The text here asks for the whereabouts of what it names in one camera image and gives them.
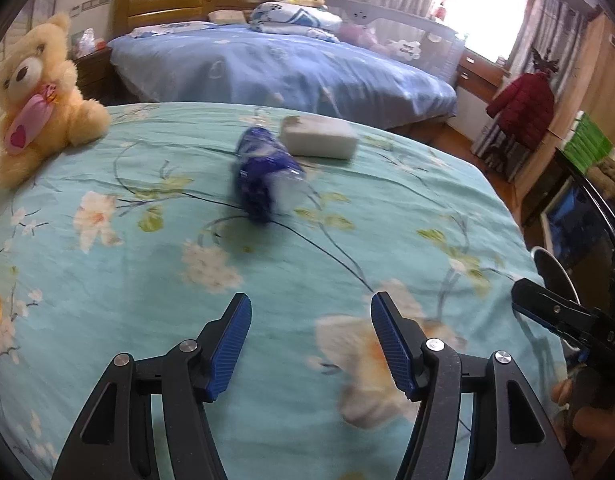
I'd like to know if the dark coat stand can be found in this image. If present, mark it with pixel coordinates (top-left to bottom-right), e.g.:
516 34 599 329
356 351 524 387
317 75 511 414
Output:
480 45 561 181

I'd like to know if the wooden nightstand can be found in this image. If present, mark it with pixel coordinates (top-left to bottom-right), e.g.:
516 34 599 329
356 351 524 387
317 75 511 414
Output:
72 45 116 106

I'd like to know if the black framed glass cabinet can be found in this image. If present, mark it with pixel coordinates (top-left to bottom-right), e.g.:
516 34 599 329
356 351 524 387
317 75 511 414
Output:
520 147 615 281

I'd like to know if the person's right hand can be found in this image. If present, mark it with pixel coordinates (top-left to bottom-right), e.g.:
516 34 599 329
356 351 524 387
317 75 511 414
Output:
551 377 615 471

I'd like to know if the wooden wardrobe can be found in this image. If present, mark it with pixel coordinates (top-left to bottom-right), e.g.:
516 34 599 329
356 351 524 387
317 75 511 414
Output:
552 5 615 151

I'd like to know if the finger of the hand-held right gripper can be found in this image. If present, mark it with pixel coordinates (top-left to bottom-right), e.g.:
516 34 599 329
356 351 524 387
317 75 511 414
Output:
522 309 592 350
511 277 597 320

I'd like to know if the teal floral blanket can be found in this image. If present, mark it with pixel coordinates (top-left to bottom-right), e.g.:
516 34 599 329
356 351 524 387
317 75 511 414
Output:
0 102 568 480

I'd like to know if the beige small pillow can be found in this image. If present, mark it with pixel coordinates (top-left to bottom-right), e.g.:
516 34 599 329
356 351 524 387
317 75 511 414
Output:
208 9 249 26

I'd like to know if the grey bed rail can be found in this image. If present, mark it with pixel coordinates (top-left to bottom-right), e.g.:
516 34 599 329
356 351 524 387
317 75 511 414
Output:
323 0 465 81

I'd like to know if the blue plastic wrapper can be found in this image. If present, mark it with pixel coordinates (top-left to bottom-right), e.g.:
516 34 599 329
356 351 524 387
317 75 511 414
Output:
232 124 311 226

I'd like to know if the blue white printed pillow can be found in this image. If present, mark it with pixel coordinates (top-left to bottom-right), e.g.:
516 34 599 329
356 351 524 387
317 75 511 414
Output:
248 1 343 43

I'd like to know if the wooden desk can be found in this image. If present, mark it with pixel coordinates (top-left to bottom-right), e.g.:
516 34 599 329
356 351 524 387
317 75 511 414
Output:
455 47 505 106

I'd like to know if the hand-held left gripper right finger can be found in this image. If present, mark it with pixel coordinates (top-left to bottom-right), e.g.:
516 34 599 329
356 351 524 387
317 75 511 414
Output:
370 291 573 480

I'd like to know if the stack of green boxes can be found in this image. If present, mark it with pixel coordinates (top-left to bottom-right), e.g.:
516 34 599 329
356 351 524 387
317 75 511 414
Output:
562 110 615 166

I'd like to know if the pink plush toy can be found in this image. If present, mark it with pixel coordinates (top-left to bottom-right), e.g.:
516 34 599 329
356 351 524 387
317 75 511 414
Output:
337 22 388 53

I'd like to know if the cream teddy bear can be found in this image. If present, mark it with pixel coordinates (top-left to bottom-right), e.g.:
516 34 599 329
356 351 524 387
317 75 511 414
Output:
0 12 112 191

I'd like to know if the white foam block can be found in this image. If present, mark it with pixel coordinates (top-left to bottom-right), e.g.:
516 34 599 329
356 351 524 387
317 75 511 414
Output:
279 115 359 161

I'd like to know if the wooden headboard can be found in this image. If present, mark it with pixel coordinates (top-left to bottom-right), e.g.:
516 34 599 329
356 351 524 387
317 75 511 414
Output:
112 0 283 41

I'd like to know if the blue floral bed cover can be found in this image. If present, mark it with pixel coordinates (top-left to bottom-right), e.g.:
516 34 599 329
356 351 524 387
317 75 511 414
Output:
109 24 458 131

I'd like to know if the brown fluffy towel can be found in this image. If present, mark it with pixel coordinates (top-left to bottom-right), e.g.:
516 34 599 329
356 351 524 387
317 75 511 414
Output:
585 152 615 196

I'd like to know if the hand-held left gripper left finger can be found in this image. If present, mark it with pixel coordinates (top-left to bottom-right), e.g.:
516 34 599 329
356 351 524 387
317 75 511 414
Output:
52 292 252 480

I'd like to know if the white bin with black liner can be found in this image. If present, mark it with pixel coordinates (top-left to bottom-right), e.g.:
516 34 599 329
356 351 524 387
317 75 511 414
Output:
532 246 588 361

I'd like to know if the red padded jacket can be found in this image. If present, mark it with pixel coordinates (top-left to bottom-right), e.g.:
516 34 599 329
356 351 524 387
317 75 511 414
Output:
486 71 555 151

